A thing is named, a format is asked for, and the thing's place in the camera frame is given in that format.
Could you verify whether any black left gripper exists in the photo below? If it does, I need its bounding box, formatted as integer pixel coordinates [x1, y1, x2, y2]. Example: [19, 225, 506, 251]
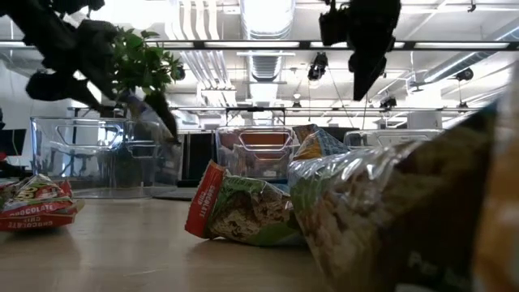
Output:
[24, 18, 180, 144]

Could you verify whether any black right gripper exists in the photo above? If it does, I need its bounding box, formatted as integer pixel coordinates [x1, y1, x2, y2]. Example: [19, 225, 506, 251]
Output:
[347, 0, 402, 102]

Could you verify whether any blue yellow wrapper granola bar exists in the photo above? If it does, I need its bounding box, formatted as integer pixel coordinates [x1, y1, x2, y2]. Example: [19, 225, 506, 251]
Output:
[291, 123, 350, 162]

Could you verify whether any Chewy chocolate chip granola bar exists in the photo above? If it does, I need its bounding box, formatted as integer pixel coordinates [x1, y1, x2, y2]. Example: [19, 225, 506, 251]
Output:
[184, 159, 307, 247]
[0, 198, 85, 233]
[0, 174, 74, 214]

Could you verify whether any dark brown wrapper granola bar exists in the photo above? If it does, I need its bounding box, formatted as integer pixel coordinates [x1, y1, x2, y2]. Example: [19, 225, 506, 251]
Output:
[286, 101, 500, 292]

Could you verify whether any green potted plant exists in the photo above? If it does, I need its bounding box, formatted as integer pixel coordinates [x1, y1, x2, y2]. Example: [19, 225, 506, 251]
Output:
[107, 26, 187, 118]

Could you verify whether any clear plastic bin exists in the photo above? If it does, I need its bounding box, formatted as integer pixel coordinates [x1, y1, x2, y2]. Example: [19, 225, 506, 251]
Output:
[343, 128, 446, 150]
[214, 125, 301, 182]
[30, 116, 184, 200]

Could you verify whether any white box unit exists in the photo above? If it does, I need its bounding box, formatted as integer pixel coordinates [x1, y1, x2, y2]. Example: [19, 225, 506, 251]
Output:
[406, 109, 444, 131]

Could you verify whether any black mat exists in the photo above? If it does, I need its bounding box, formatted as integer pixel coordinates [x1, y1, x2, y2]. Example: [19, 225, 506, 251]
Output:
[152, 186, 200, 202]

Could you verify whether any black computer monitor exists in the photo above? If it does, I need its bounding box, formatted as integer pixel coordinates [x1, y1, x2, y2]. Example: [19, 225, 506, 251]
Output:
[0, 128, 28, 157]

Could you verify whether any thin black overhead frame beam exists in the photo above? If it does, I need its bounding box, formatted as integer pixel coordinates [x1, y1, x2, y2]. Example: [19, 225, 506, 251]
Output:
[66, 105, 483, 114]

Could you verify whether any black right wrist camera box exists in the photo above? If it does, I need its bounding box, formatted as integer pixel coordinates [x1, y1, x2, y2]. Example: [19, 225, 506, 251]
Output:
[318, 0, 350, 46]

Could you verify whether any thick black overhead frame beam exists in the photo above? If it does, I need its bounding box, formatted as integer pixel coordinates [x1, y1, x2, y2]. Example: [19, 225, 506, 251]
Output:
[0, 39, 519, 52]

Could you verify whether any silver ceiling ventilation duct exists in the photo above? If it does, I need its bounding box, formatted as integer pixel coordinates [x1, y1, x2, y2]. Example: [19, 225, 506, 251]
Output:
[238, 0, 298, 82]

